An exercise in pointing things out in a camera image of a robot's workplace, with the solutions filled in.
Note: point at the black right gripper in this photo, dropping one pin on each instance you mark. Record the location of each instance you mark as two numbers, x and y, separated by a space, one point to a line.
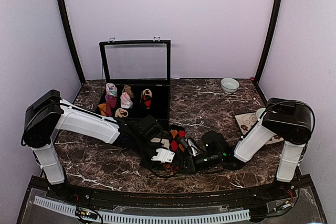
191 166

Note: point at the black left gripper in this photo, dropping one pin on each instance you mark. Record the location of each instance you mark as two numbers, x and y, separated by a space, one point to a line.
143 161

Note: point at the black red yellow argyle sock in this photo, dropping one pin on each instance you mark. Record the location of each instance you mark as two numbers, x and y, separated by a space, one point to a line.
176 134

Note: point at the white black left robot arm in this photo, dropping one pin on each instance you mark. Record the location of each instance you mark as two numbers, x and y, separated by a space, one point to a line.
52 113

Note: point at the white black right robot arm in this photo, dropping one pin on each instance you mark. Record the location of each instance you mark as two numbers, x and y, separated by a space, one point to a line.
292 120

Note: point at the beige rolled sock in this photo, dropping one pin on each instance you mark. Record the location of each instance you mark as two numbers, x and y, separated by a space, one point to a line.
121 113

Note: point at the magenta rolled sock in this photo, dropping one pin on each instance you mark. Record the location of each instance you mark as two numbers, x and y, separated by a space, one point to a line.
111 100

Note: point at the black glass-lid sock box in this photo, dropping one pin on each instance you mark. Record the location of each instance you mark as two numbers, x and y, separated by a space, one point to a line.
141 64

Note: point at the white cup on coaster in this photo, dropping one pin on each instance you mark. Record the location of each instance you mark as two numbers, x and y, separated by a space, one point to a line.
259 112

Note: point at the pale green ceramic bowl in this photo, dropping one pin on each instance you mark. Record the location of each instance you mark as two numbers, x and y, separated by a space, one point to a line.
229 85

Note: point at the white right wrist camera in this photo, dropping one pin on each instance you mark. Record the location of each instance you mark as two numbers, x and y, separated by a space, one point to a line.
193 150

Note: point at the black table edge rail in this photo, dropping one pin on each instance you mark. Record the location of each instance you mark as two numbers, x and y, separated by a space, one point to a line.
179 193

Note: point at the white slotted cable duct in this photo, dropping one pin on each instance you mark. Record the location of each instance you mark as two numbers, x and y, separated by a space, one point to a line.
86 215

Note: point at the black left frame post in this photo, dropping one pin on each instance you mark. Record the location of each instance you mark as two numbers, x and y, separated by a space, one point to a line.
70 40

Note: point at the black frame post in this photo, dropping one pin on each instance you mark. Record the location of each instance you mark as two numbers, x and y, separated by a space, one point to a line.
268 41
70 40

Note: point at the black right frame post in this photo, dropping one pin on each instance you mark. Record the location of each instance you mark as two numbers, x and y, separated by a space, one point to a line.
268 41

